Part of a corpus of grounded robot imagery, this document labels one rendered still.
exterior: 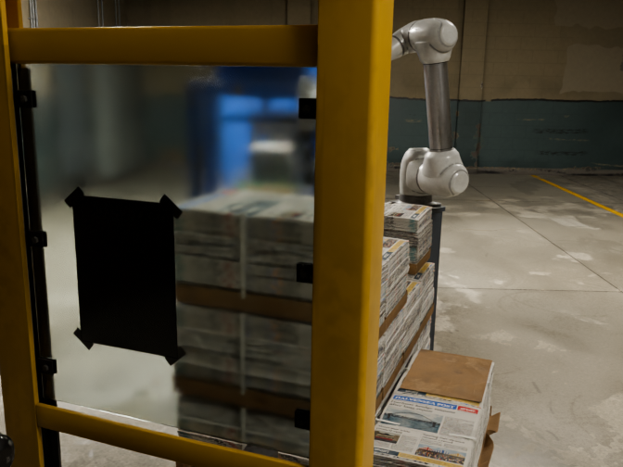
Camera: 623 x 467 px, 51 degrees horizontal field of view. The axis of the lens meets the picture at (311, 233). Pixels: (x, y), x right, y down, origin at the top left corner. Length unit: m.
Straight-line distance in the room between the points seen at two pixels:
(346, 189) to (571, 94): 11.61
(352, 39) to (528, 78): 11.35
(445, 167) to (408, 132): 8.98
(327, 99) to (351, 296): 0.29
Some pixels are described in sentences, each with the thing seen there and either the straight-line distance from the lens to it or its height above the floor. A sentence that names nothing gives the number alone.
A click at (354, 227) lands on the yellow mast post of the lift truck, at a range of 0.96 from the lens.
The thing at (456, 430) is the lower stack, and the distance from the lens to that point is 2.01.
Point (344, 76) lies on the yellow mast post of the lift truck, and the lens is 0.95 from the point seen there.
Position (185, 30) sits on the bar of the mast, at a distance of 1.07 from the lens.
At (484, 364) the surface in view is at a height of 0.60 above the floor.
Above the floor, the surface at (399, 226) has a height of 1.02.
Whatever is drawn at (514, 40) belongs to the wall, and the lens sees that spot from 12.20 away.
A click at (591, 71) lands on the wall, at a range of 12.62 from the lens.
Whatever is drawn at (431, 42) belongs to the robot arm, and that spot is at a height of 1.73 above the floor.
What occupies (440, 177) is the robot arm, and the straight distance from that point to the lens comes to 2.87.
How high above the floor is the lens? 1.57
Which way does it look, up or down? 13 degrees down
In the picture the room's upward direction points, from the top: 1 degrees clockwise
